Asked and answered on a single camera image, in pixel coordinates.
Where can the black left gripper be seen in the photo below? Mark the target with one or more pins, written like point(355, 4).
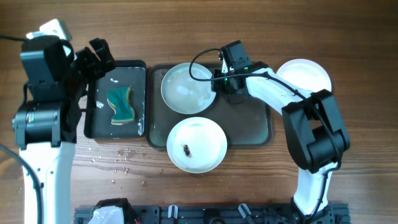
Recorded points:
point(92, 59)

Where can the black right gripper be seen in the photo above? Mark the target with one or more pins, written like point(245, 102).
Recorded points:
point(232, 90)

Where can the green yellow sponge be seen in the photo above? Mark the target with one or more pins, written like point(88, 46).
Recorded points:
point(119, 101)

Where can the white plate with dark smear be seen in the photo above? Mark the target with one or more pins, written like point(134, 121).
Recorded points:
point(305, 74)

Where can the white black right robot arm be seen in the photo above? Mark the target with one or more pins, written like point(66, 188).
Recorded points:
point(315, 132)

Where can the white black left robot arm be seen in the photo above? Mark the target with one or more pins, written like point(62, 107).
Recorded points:
point(45, 126)

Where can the small black tray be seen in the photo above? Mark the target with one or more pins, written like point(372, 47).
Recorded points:
point(98, 125)

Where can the large dark brown tray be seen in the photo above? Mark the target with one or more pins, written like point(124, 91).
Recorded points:
point(246, 123)

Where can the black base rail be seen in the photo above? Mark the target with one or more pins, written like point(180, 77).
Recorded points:
point(279, 213)

